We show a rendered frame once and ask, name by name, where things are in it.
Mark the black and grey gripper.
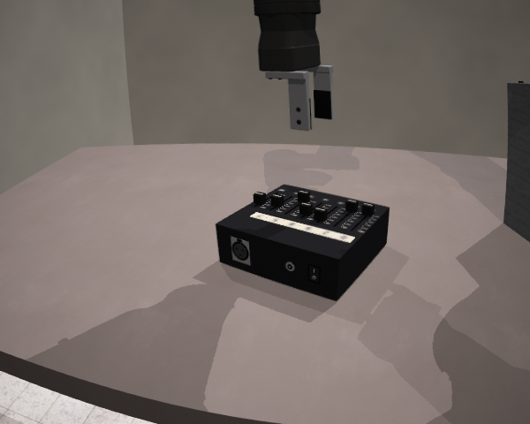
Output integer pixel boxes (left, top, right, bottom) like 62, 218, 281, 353
254, 0, 334, 131

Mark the black lighting desk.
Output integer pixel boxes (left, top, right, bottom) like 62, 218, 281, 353
216, 185, 390, 301

